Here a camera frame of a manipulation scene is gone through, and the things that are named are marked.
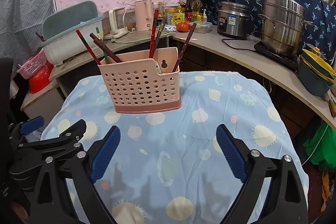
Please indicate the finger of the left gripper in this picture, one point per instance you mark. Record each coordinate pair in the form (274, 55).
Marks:
(69, 136)
(27, 127)

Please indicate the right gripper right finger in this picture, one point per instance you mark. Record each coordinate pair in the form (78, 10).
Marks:
(285, 201)

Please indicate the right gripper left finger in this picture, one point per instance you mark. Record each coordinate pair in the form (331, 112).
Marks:
(85, 167)

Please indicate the dark red long chopstick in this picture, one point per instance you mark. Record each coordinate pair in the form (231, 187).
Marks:
(187, 40)

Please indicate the brown chopstick gold band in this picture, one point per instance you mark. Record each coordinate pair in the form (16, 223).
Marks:
(163, 21)

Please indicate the bright red chopstick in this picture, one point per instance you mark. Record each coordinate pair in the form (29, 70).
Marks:
(153, 31)

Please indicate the dark maroon chopstick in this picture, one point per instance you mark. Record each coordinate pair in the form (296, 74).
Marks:
(106, 50)

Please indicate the green chopstick gold band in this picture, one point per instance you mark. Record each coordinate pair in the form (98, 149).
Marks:
(162, 26)

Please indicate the red plastic basin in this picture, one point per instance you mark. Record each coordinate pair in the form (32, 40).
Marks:
(40, 79)

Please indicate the green plastic bag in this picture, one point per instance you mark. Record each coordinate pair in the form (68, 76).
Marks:
(320, 148)

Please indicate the pink plastic basket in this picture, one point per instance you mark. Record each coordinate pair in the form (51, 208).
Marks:
(32, 65)

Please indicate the blue patterned table cloth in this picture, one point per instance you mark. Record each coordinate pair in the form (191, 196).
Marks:
(168, 167)

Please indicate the pink perforated utensil basket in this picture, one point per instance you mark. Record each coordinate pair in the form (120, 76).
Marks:
(140, 85)

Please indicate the teal white dish rack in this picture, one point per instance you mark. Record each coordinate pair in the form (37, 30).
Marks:
(59, 31)

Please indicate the stacked yellow green bowls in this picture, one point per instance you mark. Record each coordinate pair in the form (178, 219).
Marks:
(316, 75)

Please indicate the black induction cooktop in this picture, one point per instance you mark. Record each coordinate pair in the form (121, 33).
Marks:
(288, 62)

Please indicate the pink electric kettle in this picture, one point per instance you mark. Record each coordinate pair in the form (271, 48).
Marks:
(144, 15)

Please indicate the red tomato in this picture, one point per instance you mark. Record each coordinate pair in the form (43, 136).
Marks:
(182, 26)

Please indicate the clear food container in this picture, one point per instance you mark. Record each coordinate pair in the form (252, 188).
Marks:
(201, 27)

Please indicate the dark soy sauce bottle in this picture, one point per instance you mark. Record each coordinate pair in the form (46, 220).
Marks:
(188, 11)

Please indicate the cooking oil bottle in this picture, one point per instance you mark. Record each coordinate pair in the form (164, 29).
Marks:
(197, 11)

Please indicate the large steel steamer pot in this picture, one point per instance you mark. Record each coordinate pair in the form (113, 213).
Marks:
(283, 23)

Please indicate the steel rice cooker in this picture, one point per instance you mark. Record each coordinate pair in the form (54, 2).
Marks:
(234, 20)

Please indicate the navy patterned wall cloth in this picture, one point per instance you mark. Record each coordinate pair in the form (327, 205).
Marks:
(321, 34)

